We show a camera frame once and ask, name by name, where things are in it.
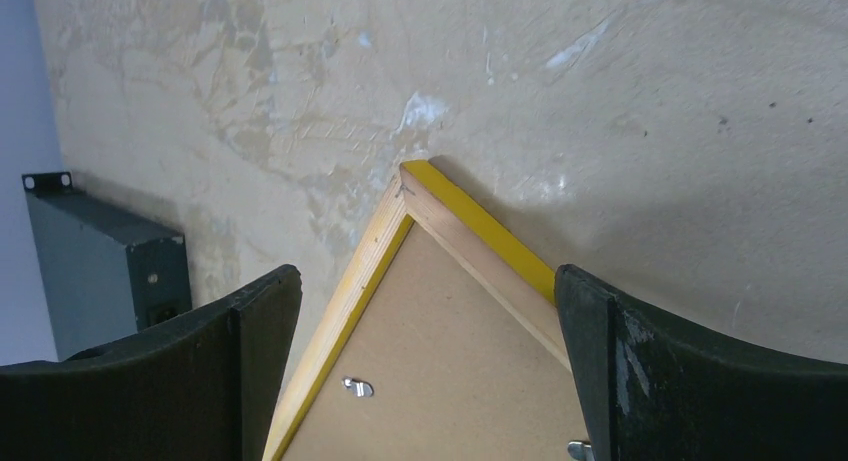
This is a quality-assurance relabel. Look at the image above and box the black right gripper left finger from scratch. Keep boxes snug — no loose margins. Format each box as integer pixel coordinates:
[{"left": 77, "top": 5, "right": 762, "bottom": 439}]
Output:
[{"left": 1, "top": 265, "right": 302, "bottom": 460}]

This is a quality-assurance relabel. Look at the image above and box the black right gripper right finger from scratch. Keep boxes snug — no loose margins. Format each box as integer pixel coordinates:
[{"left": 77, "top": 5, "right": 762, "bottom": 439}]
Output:
[{"left": 554, "top": 264, "right": 847, "bottom": 460}]

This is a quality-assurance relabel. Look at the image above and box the yellow wooden picture frame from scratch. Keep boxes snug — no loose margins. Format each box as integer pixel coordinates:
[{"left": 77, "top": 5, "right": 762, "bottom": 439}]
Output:
[{"left": 263, "top": 160, "right": 570, "bottom": 460}]

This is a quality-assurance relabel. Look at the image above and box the brown backing board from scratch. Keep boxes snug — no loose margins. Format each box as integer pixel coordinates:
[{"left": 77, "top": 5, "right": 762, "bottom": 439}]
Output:
[{"left": 285, "top": 227, "right": 587, "bottom": 460}]

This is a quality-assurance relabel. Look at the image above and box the black flat box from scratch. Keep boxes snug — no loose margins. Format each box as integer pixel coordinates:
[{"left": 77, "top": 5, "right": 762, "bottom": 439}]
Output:
[{"left": 21, "top": 171, "right": 192, "bottom": 361}]

